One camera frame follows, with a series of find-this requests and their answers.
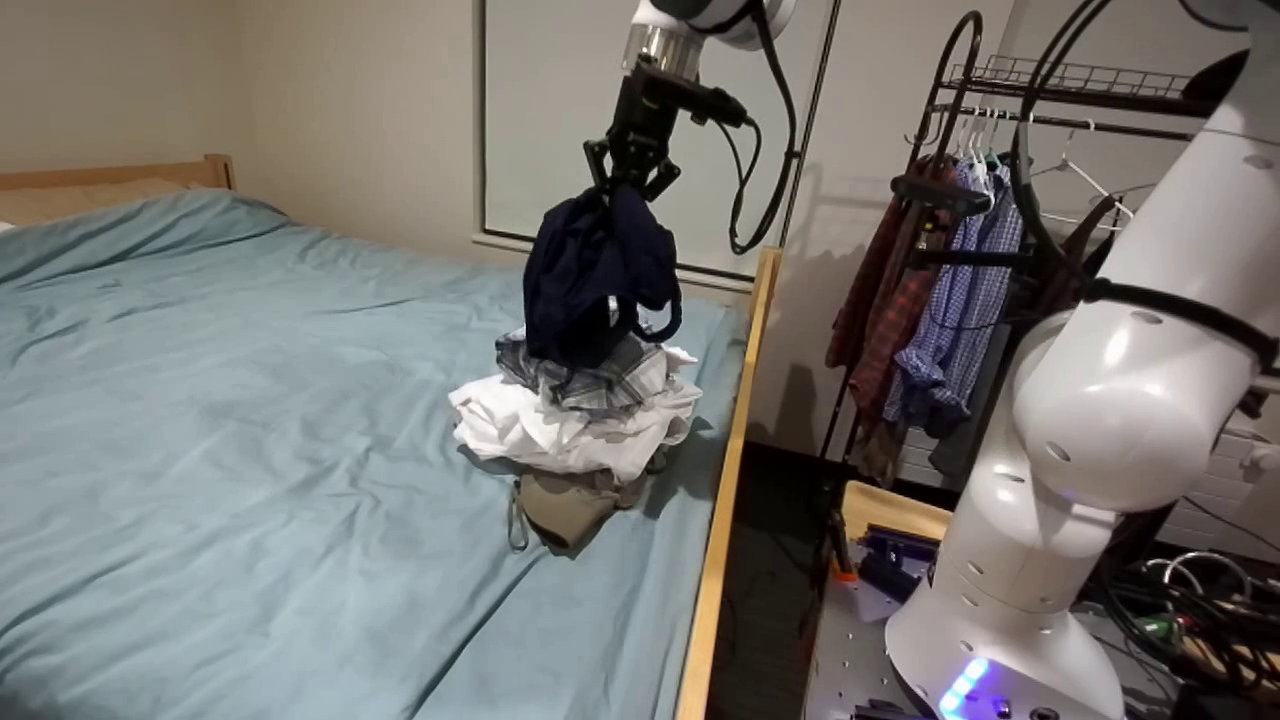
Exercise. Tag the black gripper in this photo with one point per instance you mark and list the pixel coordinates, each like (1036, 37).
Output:
(651, 121)

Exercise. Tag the dark navy clothing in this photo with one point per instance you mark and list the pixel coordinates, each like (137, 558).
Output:
(587, 275)

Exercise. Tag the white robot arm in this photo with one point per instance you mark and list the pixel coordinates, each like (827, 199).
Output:
(1106, 403)

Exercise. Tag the black metal clothes rack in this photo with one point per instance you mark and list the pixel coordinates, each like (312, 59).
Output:
(961, 82)

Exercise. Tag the grey plaid shirt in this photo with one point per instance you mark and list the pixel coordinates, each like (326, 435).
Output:
(587, 372)

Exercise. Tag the white garment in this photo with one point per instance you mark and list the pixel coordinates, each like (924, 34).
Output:
(561, 425)

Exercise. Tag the red plaid hanging shirt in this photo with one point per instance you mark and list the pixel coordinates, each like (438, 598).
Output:
(891, 286)

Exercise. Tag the blue hanging shirt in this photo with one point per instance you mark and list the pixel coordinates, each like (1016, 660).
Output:
(954, 314)

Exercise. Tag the bed with teal sheet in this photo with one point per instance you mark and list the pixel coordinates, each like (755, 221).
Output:
(726, 532)

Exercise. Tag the small wooden box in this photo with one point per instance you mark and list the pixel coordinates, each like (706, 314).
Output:
(886, 506)

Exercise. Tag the light blue bed sheet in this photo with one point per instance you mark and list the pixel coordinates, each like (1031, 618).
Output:
(243, 442)

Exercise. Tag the dark framed wall panel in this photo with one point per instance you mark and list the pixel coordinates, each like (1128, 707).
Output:
(561, 106)

